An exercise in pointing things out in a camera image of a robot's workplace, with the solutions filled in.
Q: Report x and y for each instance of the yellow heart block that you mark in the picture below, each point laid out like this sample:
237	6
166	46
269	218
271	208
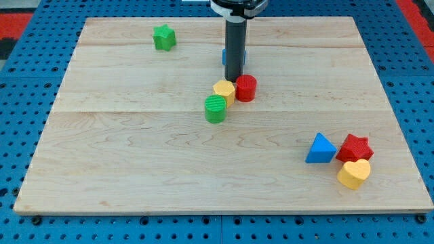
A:
354	173

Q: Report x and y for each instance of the blue cube block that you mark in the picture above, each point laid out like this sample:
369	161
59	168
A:
224	57

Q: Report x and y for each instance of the green cylinder block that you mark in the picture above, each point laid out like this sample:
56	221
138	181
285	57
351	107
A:
215	109

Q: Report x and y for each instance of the blue triangle block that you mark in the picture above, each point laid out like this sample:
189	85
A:
321	150

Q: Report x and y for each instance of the yellow hexagon block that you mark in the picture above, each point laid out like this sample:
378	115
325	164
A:
226	89

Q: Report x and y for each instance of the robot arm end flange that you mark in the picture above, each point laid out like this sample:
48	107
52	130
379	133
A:
237	11

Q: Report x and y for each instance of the green star block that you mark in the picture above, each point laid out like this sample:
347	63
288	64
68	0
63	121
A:
164	37

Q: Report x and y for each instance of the light wooden board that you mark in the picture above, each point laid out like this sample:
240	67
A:
127	135

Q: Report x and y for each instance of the red cylinder block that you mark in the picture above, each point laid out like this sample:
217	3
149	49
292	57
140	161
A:
246	88

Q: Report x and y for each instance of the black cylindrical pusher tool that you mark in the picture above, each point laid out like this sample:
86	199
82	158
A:
235	34

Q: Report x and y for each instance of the red star block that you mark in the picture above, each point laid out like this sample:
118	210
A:
354	148

